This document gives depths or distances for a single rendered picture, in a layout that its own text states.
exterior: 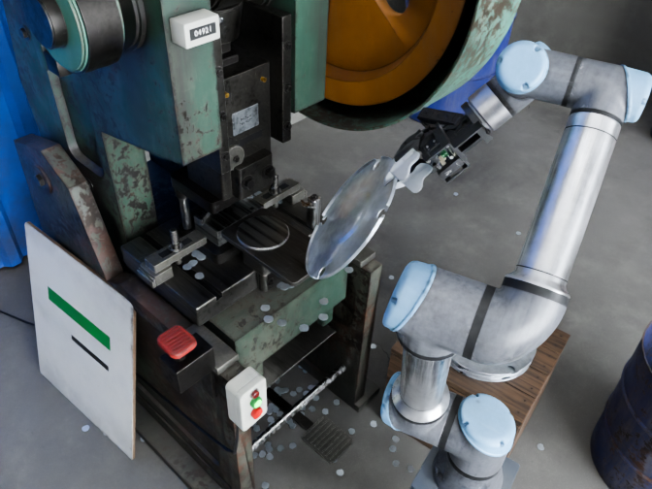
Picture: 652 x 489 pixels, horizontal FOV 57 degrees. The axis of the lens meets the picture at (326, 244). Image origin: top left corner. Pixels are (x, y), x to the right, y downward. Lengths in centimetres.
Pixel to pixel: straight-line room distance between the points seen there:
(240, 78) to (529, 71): 56
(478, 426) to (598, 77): 67
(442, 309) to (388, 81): 69
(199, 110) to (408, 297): 52
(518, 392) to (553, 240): 89
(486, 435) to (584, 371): 115
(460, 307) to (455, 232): 187
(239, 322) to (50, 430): 91
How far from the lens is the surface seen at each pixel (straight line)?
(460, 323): 88
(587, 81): 98
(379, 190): 118
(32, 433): 214
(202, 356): 128
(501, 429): 126
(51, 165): 157
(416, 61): 136
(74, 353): 198
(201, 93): 112
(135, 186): 152
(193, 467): 192
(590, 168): 94
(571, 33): 451
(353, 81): 149
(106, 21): 103
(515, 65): 96
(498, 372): 174
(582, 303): 260
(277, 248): 138
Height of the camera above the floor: 169
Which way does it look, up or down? 41 degrees down
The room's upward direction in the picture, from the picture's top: 3 degrees clockwise
